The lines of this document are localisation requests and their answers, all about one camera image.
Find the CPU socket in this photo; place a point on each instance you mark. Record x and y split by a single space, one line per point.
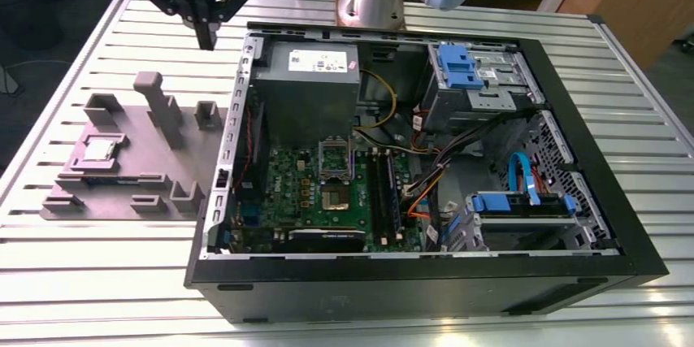
336 199

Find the black RAM slot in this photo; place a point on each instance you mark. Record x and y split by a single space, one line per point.
375 194
392 194

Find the metal disk bay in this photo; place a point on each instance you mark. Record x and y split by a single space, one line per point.
520 223

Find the silver CPU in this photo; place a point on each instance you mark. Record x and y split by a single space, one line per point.
98 150

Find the RAM stick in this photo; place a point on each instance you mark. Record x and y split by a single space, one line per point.
110 180

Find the black graphics card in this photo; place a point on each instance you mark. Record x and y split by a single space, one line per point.
324 239

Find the black PC case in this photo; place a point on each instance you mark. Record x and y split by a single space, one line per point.
379 294

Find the blue drive carrier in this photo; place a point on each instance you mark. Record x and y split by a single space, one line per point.
457 66

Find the green motherboard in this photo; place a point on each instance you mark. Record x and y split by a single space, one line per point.
292 168

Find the grey parts rack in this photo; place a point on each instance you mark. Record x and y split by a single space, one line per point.
142 152

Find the blue board connector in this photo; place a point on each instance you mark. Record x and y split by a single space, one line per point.
250 215

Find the grey power supply unit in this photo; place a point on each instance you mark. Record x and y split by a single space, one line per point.
303 99

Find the metal drive cage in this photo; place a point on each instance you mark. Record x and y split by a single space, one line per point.
487 99

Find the hard disk in blue carrier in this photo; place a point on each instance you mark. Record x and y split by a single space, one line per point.
492 203

